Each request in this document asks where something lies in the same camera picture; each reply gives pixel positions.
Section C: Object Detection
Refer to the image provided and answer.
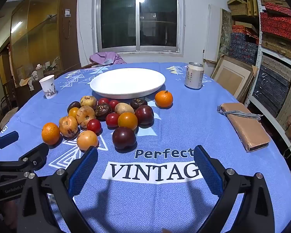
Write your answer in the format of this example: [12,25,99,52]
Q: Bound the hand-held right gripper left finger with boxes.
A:
[16,146,99,233]

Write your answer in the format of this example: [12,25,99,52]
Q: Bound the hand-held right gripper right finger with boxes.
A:
[193,145,275,233]

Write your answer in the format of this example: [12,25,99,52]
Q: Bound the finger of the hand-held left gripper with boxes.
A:
[0,130,19,151]
[0,142,49,173]

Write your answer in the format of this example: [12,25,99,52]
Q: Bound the round orange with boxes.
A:
[41,123,61,145]

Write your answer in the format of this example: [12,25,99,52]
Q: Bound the smooth pale orange fruit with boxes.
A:
[77,130,99,151]

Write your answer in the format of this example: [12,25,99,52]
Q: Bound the yellow-brown spotted fruit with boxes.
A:
[80,96,98,108]
[76,105,96,128]
[59,116,79,137]

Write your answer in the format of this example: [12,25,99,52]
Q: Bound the dark red plum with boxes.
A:
[112,126,137,150]
[134,105,155,127]

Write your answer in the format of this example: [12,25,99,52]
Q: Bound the small yellow-orange fruit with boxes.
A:
[68,107,79,120]

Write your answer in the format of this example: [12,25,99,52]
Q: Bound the dark brown mangosteen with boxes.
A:
[67,101,81,113]
[95,103,112,120]
[130,98,148,110]

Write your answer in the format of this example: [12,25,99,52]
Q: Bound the smooth yellow fruit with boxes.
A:
[114,103,135,115]

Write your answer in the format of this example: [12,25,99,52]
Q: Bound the tangerine with green stem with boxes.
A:
[155,90,173,108]

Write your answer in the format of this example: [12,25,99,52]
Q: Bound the white oval plate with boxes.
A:
[90,68,166,100]

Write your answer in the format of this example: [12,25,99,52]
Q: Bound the printed paper cup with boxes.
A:
[39,75,57,99]

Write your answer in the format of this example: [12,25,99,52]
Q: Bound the white drink can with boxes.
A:
[184,62,204,89]

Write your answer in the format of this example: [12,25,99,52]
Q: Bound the stack of dark grey boxes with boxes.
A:
[253,64,291,117]

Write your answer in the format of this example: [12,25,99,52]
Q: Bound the wooden glass-door cabinet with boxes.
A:
[10,0,81,78]

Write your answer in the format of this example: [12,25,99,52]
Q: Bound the purple cloth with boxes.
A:
[89,52,126,65]

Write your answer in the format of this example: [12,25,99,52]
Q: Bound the stack of blue patterned boxes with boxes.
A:
[229,31,259,65]

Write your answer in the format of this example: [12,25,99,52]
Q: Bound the white canvas panel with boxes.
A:
[204,4,223,62]

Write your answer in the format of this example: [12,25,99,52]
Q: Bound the patterned painting panel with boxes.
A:
[218,8,233,59]

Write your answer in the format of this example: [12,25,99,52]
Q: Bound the white metal shelf rack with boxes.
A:
[247,0,291,136]

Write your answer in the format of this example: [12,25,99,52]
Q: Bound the stack of red boxes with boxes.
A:
[261,2,291,42]

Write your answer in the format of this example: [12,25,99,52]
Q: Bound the sliding glass window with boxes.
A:
[92,0,185,54]

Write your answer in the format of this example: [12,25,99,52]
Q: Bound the stack of woven boxes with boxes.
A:
[227,0,257,17]

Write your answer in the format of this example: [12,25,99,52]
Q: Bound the tan wallet with grey strap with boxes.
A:
[217,103,270,152]

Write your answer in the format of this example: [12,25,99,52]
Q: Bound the wooden picture frame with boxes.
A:
[211,55,259,102]

